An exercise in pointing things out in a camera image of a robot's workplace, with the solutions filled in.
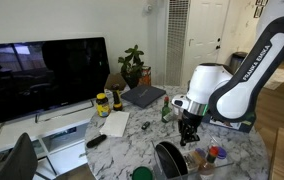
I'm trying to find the small black key fob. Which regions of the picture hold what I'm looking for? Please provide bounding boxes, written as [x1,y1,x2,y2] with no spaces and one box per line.
[140,121,151,131]

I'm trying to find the white wall thermostat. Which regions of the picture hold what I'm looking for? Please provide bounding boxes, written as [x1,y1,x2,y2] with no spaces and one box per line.
[142,2,154,15]

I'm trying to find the green potted plant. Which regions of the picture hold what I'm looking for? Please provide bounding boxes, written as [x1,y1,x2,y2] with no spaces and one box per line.
[117,44,146,89]

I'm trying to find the blue cardboard shoe box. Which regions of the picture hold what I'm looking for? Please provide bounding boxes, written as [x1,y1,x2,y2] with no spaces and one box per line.
[201,112,257,134]

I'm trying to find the grey trash can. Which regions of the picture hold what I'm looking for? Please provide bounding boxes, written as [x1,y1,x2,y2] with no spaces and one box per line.
[231,51,250,73]

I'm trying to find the white wall heater grille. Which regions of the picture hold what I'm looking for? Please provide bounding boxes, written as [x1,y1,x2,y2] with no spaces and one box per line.
[164,0,191,87]

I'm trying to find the orange carton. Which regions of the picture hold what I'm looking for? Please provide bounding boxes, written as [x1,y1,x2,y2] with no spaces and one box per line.
[139,65,152,87]

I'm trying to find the white paper sheet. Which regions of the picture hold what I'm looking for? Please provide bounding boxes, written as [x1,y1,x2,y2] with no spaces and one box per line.
[99,110,131,138]

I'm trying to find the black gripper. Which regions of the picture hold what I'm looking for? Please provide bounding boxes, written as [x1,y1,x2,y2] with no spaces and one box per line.
[177,110,203,148]

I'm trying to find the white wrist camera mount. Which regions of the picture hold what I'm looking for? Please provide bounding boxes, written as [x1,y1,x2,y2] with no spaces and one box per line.
[171,94,192,110]

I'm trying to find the green glass bottle red cap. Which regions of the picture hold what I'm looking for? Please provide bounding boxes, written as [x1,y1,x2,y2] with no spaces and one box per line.
[161,95,173,124]

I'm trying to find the black and yellow bottle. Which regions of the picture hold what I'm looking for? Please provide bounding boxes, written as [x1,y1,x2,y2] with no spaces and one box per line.
[111,83,124,112]

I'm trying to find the red cap sauce bottle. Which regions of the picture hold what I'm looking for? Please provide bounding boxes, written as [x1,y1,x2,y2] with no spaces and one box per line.
[200,145,220,178]

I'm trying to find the white television cabinet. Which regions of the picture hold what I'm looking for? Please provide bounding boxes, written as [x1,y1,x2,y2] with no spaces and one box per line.
[0,99,106,178]

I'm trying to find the purple lid jar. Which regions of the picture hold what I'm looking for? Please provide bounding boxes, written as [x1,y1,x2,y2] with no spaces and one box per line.
[216,146,228,161]

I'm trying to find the brown paper bag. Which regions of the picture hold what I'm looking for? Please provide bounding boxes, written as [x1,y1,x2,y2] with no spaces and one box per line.
[104,72,127,92]

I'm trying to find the black frying pan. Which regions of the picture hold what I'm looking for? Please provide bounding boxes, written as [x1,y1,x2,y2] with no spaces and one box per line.
[155,141,189,180]

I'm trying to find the black flat screen television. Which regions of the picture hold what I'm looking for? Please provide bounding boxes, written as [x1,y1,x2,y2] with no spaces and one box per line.
[0,36,111,124]

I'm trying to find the round green lid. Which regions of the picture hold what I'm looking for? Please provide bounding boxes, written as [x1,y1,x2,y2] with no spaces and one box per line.
[130,166,154,180]

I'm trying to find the white door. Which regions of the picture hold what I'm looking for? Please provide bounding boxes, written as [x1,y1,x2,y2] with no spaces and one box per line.
[181,0,231,86]

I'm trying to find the beige floor rug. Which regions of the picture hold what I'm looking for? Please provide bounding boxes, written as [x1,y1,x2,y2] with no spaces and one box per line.
[264,68,284,91]

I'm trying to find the yellow lid vitamin bottle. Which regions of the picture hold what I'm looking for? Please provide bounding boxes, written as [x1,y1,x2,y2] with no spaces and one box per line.
[95,92,111,118]

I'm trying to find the black remote control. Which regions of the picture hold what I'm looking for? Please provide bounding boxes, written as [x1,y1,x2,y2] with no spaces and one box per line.
[85,134,108,149]

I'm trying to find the clear round plastic tub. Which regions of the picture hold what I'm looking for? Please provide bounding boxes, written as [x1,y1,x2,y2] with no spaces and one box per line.
[181,151,205,173]

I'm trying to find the black chair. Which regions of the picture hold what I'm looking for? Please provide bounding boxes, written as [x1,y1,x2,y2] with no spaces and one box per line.
[0,132,39,180]

